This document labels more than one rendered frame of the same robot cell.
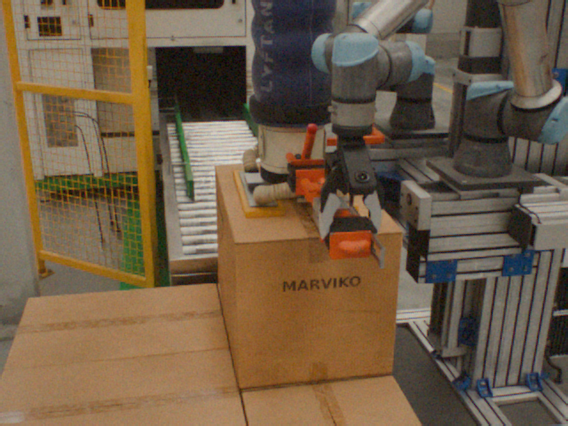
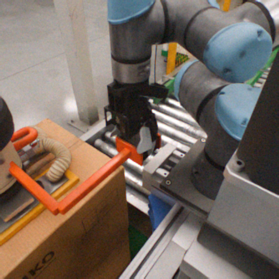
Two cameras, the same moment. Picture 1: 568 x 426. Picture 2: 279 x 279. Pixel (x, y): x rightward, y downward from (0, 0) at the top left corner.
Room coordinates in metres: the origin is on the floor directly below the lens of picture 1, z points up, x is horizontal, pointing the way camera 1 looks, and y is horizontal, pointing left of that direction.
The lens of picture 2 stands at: (1.74, -0.56, 1.51)
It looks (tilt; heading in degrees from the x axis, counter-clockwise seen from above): 45 degrees down; 49
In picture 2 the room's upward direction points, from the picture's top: straight up
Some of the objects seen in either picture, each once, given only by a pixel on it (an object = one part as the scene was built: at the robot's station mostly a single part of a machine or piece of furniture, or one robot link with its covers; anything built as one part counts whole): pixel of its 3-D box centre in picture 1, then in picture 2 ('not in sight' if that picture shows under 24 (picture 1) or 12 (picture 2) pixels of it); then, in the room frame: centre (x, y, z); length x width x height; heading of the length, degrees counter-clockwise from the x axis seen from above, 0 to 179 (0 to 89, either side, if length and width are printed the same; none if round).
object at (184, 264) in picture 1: (272, 258); (106, 186); (2.06, 0.05, 0.58); 0.70 x 0.03 x 0.06; 102
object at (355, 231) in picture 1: (344, 236); not in sight; (1.10, -0.11, 1.08); 0.08 x 0.07 x 0.05; 10
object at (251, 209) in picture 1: (256, 185); not in sight; (1.68, 0.08, 0.97); 0.34 x 0.10 x 0.05; 10
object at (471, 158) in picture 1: (484, 150); not in sight; (1.65, -0.51, 1.09); 0.15 x 0.15 x 0.10
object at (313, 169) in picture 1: (310, 177); not in sight; (1.45, -0.05, 1.08); 0.10 x 0.08 x 0.06; 100
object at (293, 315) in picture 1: (295, 259); (25, 229); (1.69, -0.03, 0.75); 0.60 x 0.40 x 0.40; 10
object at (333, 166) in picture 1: (349, 156); not in sight; (1.13, -0.11, 1.22); 0.09 x 0.08 x 0.12; 9
